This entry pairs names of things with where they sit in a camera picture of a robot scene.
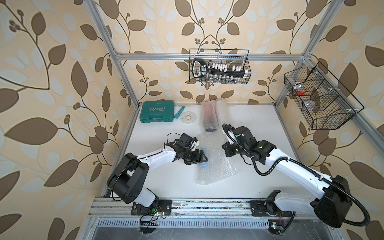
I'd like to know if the clear bubble wrap sheet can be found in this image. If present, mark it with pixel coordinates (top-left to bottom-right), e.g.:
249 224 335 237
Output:
196 130 237 185

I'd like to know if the light blue ribbed vase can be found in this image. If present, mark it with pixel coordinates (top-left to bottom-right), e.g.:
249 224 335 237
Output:
199 146 209 153

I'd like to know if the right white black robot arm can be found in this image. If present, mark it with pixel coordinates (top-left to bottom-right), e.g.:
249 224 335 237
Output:
222 124 353 228

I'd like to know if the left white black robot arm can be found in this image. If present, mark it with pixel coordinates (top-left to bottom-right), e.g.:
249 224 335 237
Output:
107 135 208 208

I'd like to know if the bubble wrapped clear cylinder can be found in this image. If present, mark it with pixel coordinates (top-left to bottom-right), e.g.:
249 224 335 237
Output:
216 99 230 128

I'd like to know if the bubble wrapped dark cylinder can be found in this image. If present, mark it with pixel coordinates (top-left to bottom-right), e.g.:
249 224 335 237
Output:
202 101 219 133

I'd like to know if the silver compact disc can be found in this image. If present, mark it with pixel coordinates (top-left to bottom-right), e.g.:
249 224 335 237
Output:
180 111 197 125

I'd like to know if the green plastic tool case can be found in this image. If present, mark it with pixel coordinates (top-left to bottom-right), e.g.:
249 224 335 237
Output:
140 100 175 123

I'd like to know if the red item in basket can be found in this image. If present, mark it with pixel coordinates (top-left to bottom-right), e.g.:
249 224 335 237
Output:
293 84 307 96

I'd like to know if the black socket bit holder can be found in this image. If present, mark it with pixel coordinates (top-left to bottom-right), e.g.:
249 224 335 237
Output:
191 58 251 78

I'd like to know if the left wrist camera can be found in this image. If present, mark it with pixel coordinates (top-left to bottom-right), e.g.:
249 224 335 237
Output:
178 134 200 151

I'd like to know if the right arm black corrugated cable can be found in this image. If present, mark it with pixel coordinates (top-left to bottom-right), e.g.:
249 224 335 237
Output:
221 123 371 235

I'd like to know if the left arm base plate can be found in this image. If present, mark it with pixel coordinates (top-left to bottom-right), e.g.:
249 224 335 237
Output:
131 199 172 216

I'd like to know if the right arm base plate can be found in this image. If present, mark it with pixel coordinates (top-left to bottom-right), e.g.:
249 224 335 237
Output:
249 200 293 217

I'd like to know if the back black wire basket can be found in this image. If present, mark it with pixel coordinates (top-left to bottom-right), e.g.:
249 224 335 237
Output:
189 48 252 85

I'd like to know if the black wire basket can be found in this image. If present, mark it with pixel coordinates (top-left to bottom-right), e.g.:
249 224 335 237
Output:
284 62 364 130
189 48 252 85

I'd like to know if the right black wire basket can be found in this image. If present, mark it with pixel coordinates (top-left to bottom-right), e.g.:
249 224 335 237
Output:
284 62 364 130

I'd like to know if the aluminium front rail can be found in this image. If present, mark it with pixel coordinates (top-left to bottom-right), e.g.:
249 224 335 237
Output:
88 198 319 230

